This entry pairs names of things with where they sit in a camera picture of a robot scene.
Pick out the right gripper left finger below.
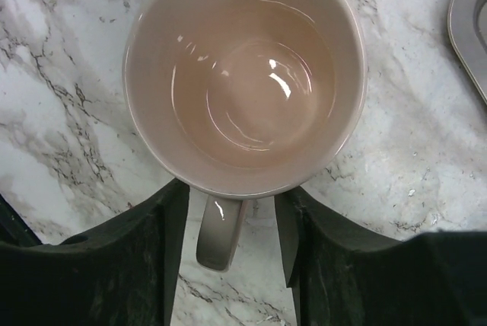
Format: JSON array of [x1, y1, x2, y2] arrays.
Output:
[[1, 180, 189, 325]]

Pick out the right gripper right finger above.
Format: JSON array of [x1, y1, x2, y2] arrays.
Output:
[[275, 187, 486, 325]]

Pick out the pink mug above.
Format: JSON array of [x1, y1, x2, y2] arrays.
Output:
[[123, 0, 367, 272]]

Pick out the stainless steel tray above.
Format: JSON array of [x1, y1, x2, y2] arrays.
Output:
[[447, 0, 486, 100]]

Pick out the black mounting rail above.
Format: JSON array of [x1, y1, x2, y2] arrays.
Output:
[[0, 196, 42, 248]]

